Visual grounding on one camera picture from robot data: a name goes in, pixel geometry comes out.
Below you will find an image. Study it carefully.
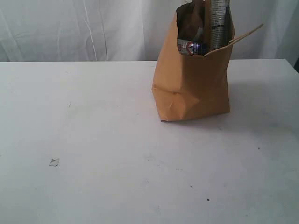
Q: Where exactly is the small torn paper scrap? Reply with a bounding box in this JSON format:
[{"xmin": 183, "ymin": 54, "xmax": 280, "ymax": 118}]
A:
[{"xmin": 49, "ymin": 158, "xmax": 60, "ymax": 167}]

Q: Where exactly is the white blue salt packet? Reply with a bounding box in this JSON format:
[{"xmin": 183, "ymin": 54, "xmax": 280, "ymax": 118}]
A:
[{"xmin": 177, "ymin": 39, "xmax": 208, "ymax": 56}]

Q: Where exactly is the long pasta packet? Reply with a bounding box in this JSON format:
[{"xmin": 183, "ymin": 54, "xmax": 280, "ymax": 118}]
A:
[{"xmin": 207, "ymin": 0, "xmax": 231, "ymax": 51}]

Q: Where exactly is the brown pouch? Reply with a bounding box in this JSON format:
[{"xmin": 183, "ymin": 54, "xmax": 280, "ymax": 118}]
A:
[{"xmin": 176, "ymin": 0, "xmax": 205, "ymax": 42}]

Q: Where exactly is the brown paper bag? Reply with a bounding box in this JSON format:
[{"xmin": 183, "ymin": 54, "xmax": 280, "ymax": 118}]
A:
[{"xmin": 151, "ymin": 0, "xmax": 264, "ymax": 123}]

